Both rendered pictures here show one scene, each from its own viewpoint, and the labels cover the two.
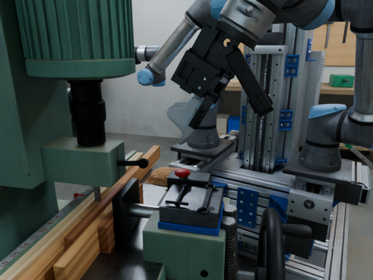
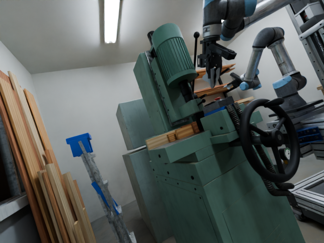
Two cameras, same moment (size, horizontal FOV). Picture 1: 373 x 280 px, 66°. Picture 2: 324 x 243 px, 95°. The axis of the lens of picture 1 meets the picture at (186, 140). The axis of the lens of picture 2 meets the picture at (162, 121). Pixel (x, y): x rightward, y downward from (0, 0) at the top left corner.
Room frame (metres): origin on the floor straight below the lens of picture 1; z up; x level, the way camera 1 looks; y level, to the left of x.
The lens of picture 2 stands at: (-0.16, -0.36, 0.94)
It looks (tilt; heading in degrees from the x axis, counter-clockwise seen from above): 5 degrees up; 52
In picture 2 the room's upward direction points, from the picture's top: 19 degrees counter-clockwise
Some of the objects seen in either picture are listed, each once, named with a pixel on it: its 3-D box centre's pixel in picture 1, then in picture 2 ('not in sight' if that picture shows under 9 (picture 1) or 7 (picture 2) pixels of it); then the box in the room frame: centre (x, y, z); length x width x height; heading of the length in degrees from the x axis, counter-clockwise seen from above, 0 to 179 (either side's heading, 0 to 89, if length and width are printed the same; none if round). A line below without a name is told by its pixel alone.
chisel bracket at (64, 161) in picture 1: (85, 163); (191, 110); (0.51, 0.20, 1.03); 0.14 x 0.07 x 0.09; 78
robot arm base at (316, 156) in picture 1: (320, 151); not in sight; (1.01, -0.51, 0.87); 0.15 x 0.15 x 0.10
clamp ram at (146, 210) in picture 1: (142, 210); (207, 118); (0.47, 0.08, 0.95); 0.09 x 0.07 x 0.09; 168
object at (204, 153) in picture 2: not in sight; (213, 142); (0.49, 0.12, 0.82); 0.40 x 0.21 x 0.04; 168
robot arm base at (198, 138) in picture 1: (203, 133); (290, 101); (1.26, -0.08, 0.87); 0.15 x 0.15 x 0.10
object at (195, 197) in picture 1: (192, 196); (219, 104); (0.45, -0.01, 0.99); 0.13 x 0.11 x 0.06; 168
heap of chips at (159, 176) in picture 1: (170, 174); not in sight; (0.71, 0.04, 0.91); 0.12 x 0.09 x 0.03; 78
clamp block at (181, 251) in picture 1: (190, 233); (224, 120); (0.45, -0.01, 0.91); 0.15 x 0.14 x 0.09; 168
